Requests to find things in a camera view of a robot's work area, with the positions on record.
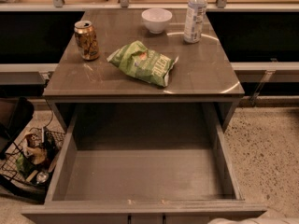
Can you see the grey top drawer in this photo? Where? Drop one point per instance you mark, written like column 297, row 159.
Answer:
column 143, row 164

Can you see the metal spoon in basket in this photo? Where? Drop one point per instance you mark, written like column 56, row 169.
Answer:
column 42, row 177

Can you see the gold soda can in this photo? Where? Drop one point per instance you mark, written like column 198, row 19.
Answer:
column 86, row 40

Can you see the white ceramic bowl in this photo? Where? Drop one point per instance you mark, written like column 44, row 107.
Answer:
column 156, row 19

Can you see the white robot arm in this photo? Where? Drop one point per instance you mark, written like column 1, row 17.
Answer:
column 285, row 220

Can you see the clear plastic water bottle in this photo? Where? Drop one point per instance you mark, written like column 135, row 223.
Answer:
column 195, row 15

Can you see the green packet in basket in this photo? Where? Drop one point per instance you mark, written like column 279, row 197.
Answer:
column 24, row 167

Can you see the green chip bag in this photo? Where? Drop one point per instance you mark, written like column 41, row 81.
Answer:
column 137, row 61

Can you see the grey drawer cabinet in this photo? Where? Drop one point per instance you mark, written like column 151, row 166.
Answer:
column 202, row 73

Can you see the black wire basket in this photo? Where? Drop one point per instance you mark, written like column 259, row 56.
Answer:
column 41, row 147

